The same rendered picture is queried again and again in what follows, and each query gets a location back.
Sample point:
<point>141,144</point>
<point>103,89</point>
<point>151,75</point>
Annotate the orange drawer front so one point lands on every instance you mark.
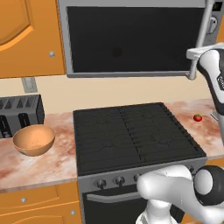
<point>38,197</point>

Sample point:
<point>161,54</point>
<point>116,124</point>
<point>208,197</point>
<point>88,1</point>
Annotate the orange base cupboard door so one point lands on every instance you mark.
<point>43,217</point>

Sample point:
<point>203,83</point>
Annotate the orange wall cupboard door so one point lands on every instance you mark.
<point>26,38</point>

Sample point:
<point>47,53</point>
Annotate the grey wall socket plate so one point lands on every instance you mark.
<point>29,85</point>

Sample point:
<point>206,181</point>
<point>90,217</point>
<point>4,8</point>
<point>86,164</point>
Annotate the round silver cupboard knob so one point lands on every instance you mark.
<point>52,54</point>
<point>72,212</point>

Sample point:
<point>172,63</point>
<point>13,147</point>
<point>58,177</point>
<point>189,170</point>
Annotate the red tomato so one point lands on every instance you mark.
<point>197,117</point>

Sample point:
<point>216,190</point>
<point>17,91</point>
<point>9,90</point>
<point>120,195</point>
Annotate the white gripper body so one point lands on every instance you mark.
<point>194,53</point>

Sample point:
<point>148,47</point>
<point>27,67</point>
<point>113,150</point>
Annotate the grey microwave oven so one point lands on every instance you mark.
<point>214,11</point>

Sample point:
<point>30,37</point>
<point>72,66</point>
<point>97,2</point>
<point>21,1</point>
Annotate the orange-brown bowl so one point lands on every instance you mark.
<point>33,141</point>

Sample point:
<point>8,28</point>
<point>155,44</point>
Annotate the black stove knob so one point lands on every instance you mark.
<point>137,177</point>
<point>120,180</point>
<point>101,183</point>

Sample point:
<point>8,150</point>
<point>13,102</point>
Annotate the black oven door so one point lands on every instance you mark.
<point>113,213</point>

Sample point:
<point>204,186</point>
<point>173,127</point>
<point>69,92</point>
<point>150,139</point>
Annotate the dark grey toaster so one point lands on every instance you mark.
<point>20,112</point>

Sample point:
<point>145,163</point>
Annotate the black glass microwave door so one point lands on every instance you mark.
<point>131,38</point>

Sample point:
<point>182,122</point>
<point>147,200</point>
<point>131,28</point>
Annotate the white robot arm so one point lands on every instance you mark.
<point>166,186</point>

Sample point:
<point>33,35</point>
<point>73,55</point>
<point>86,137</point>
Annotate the orange base cupboard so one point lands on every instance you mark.
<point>216,162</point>

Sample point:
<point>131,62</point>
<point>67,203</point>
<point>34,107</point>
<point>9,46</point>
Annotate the round silver drawer knob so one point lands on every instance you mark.
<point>23,200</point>

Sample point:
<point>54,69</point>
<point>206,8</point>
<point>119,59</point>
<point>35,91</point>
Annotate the black stove with hob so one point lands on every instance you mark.
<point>125,137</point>

